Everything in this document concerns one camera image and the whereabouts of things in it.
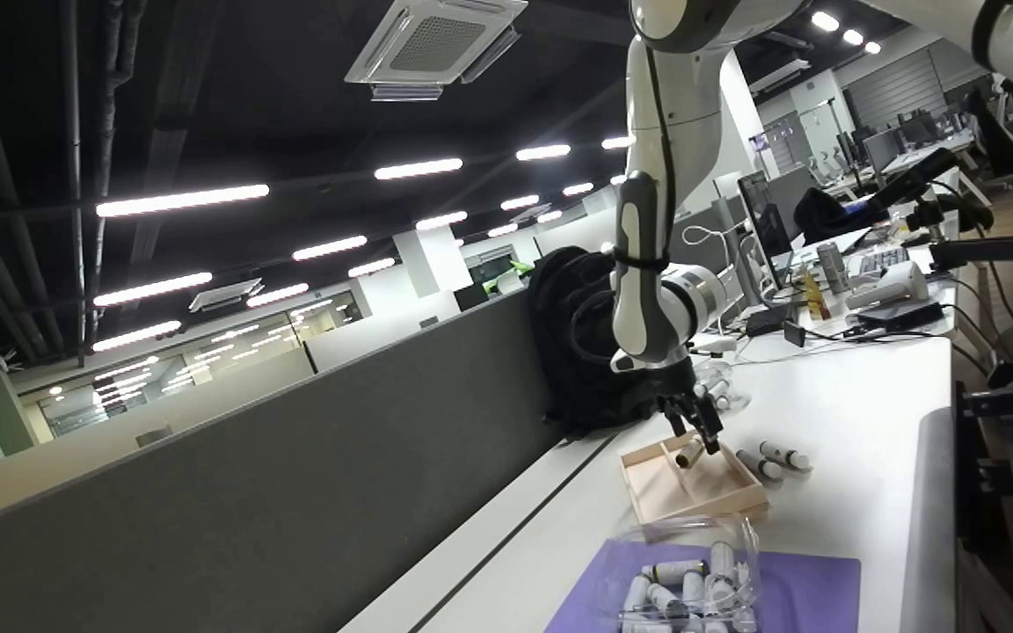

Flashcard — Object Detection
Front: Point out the flat black box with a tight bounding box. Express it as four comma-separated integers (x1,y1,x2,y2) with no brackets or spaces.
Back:
856,301,945,334

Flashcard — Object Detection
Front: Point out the small grey white bottle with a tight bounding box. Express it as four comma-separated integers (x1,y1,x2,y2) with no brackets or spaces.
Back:
758,440,813,472
734,449,785,484

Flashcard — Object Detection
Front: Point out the wooden tray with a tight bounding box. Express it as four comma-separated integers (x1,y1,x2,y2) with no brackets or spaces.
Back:
619,430,770,527

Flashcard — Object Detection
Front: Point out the black backpack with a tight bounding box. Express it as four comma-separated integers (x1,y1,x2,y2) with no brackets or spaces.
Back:
526,245,694,441

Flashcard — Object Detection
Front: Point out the camera on mount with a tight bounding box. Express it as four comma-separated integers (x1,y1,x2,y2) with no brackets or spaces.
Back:
865,147,1013,270

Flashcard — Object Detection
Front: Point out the silver can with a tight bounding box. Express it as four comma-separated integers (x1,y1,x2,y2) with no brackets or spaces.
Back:
816,241,851,295

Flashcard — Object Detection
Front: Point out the black power brick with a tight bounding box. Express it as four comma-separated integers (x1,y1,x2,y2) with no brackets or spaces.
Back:
745,307,790,338

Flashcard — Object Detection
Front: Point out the black bag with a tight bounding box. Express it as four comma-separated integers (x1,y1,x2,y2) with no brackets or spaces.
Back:
793,186,870,246

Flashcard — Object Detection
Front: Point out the purple mat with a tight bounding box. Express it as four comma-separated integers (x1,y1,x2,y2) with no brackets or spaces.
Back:
544,538,863,633

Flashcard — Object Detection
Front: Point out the yellow bottle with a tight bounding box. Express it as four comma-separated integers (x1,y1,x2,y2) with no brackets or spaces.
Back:
803,272,832,321

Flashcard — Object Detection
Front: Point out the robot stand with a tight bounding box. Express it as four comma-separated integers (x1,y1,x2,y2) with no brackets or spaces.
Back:
953,359,1013,633

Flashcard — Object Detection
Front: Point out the white handheld device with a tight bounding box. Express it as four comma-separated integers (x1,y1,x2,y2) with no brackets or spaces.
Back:
844,260,930,311

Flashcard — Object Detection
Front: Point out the monitor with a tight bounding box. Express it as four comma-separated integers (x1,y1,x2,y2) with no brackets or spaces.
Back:
737,169,803,293

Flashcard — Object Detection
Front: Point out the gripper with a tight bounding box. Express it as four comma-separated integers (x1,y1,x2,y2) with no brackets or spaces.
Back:
645,362,725,456

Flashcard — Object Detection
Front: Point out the keyboard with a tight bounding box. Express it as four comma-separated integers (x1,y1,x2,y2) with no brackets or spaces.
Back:
857,247,911,276

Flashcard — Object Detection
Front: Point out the clear plastic container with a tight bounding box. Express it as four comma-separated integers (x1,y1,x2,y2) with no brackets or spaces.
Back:
615,513,763,633

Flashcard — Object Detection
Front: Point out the clear plastic bag of bottles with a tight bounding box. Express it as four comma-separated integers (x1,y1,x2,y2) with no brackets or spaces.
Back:
691,367,752,416

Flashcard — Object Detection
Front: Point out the office chair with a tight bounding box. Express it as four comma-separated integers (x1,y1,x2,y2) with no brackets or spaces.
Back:
962,86,1013,191

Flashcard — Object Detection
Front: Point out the ceiling air conditioner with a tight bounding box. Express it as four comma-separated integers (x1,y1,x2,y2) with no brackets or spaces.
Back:
187,277,265,314
344,0,529,102

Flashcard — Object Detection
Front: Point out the heap of small bottles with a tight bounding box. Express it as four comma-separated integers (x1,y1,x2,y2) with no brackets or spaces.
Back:
621,540,759,633

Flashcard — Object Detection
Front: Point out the grey desk partition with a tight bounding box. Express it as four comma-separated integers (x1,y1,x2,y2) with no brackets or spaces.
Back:
0,285,617,633

